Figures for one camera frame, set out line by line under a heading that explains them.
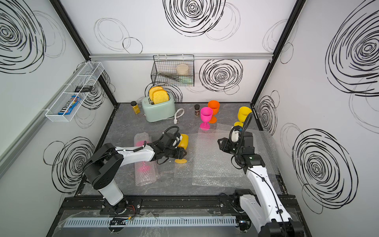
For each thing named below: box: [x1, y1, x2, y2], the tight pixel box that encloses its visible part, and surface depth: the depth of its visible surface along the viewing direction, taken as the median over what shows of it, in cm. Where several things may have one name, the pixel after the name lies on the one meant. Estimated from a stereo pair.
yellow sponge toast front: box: [152, 89, 169, 105], surface depth 100 cm
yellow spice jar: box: [130, 100, 141, 115], surface depth 111 cm
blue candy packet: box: [57, 95, 82, 116], surface depth 72 cm
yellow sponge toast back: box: [149, 85, 164, 103], surface depth 100 cm
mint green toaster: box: [142, 96, 176, 123], surface depth 104 cm
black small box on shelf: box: [74, 85, 93, 93], surface depth 80 cm
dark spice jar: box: [194, 104, 200, 118], surface depth 108 cm
